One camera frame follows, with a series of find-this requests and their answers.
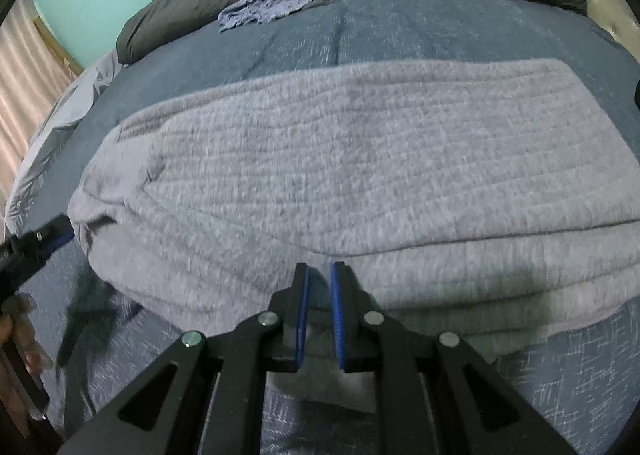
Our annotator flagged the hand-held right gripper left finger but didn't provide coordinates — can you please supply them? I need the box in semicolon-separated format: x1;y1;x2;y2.
60;262;311;455

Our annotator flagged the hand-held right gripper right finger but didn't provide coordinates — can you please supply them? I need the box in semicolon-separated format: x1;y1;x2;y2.
330;262;576;455

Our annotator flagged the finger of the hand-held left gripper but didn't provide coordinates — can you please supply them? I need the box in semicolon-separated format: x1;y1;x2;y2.
30;214;75;256

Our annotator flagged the person's left hand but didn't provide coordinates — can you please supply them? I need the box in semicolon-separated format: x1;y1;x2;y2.
0;297;53;376

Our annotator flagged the light grey bed sheet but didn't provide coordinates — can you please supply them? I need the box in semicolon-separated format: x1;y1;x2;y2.
5;50;126;236

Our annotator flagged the pink curtain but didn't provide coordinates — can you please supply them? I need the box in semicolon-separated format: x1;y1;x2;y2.
0;0;77;216

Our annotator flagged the blue patterned bed cover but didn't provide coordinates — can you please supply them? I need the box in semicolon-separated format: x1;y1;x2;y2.
10;0;640;455

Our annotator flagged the blue crumpled garment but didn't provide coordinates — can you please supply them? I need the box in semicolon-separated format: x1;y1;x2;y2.
217;0;325;32

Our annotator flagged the wooden window frame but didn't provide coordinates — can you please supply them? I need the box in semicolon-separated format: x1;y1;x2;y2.
32;18;84;75

